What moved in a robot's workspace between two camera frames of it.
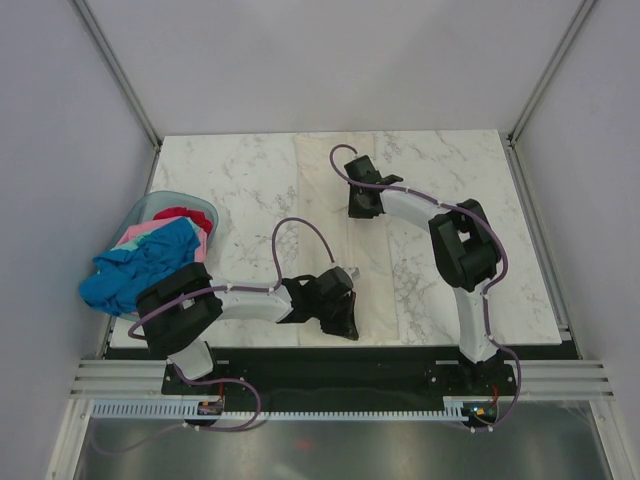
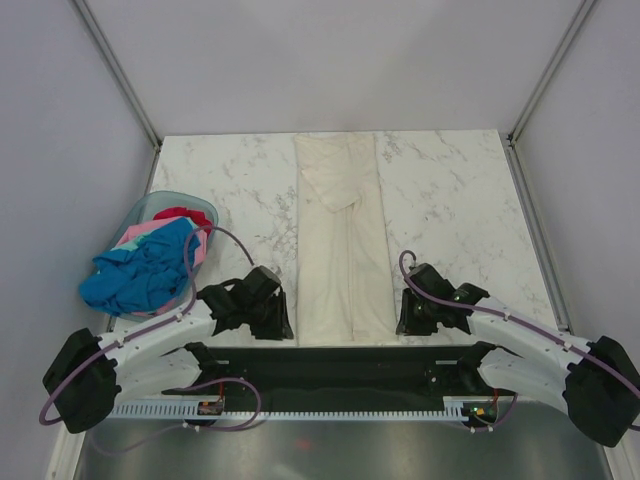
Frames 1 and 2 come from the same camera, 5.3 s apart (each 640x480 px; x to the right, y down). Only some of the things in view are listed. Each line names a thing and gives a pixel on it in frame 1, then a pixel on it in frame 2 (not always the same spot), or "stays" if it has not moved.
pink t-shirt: x=146 y=227 stays
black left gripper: x=346 y=325 -> x=279 y=325
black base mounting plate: x=343 y=373 stays
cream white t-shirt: x=364 y=244 stays
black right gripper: x=354 y=211 -> x=407 y=325
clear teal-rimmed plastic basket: x=150 y=204 stays
